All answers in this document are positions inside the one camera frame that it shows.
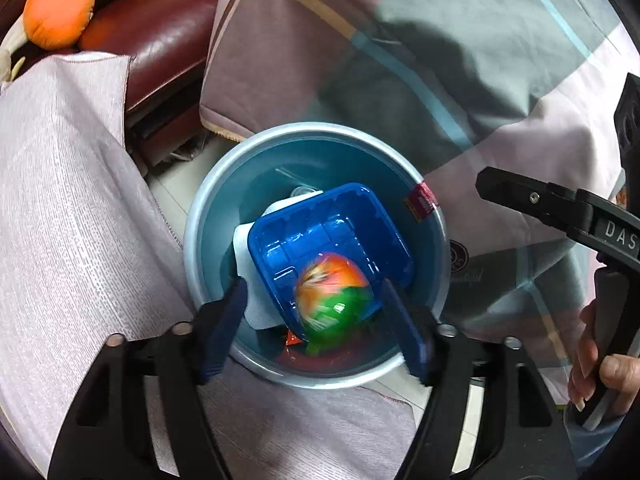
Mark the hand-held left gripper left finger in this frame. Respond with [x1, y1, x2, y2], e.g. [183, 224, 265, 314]
[47, 277, 249, 480]

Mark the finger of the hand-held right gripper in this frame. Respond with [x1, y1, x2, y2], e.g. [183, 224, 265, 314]
[475, 166, 578, 233]
[614, 74, 640, 196]

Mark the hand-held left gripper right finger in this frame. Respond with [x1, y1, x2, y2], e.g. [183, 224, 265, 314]
[382, 280, 576, 480]

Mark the orange green ball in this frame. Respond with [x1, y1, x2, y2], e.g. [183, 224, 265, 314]
[294, 252, 376, 346]

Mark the blue plastic tray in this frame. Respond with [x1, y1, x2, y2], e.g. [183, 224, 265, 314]
[247, 182, 416, 341]

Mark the light blue plastic bin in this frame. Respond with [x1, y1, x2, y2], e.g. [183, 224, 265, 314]
[182, 121, 449, 390]

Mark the person's right hand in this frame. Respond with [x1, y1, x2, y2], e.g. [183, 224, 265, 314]
[567, 300, 640, 412]

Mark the white paper tissue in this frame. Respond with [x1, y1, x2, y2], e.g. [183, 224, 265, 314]
[232, 190, 326, 333]

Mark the grey blue garment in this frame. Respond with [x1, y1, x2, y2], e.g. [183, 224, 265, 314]
[565, 407, 626, 471]

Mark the plaid pastel quilt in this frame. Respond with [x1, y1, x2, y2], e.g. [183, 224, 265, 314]
[199, 0, 640, 401]

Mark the clear plastic water bottle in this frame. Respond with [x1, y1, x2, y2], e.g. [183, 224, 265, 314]
[277, 167, 326, 201]

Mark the maroon leather sofa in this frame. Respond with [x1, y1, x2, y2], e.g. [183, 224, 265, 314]
[0, 0, 226, 171]

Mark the orange carrot plush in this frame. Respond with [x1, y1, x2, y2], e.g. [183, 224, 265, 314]
[0, 0, 96, 83]

